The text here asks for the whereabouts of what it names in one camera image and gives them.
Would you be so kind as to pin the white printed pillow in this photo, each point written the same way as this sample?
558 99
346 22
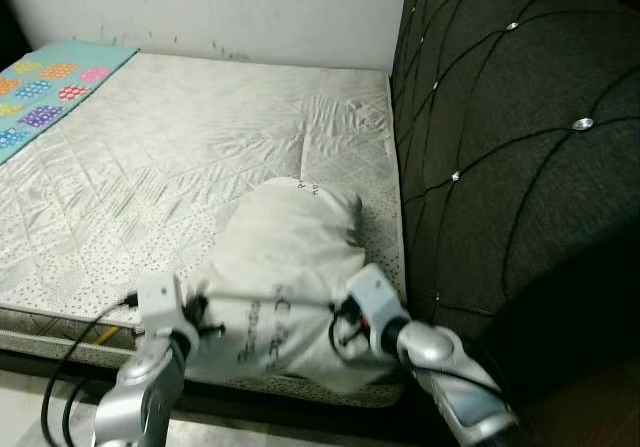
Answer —
290 257

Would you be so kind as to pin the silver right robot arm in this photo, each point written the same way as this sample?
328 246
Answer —
440 357

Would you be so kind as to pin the quilted white mattress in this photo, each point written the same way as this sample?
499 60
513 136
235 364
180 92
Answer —
150 167

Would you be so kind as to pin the black tufted headboard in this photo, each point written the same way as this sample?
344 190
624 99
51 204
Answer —
500 117

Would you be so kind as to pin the teal patchwork dotted blanket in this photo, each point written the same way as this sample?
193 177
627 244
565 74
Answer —
50 87

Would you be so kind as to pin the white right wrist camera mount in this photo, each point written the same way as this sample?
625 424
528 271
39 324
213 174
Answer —
378 295

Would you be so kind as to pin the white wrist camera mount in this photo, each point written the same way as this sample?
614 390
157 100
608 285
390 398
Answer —
378 295
160 300

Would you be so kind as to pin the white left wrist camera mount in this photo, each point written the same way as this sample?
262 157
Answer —
160 300

